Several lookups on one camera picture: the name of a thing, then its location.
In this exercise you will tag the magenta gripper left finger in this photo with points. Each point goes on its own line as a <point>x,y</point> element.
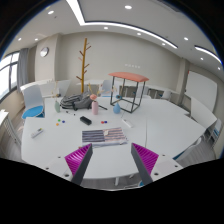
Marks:
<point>78,161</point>

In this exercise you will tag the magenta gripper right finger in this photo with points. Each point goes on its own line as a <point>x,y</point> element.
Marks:
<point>145,161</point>

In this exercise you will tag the striped grey towel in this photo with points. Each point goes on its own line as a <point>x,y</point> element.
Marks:
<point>104,137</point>

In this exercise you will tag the black rectangular box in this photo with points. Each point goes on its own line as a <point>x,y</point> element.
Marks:
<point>85,120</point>

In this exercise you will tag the white small device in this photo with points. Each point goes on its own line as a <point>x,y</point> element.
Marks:
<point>129,124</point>

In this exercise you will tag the green vase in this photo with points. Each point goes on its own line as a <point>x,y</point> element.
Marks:
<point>57,106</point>

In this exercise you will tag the blue vase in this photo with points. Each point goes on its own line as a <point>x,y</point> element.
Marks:
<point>116,108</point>

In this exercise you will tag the pink vase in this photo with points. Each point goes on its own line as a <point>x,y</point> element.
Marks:
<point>94,104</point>

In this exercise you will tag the grey backpack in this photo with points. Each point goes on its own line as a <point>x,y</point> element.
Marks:
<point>75,102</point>

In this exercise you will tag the blue seat white chair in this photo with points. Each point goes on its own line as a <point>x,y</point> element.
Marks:
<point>34,105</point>

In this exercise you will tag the pink top metal stool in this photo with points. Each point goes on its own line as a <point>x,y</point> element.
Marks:
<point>131,88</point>

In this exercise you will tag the white whiteboard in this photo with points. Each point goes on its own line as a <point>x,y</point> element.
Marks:
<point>202,87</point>

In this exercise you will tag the wooden coat rack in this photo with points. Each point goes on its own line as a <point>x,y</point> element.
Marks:
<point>84,66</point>

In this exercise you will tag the grey window curtain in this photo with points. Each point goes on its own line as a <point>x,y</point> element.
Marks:
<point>22,74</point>

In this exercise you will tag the round wall clock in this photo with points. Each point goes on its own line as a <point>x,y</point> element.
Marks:
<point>44,52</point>

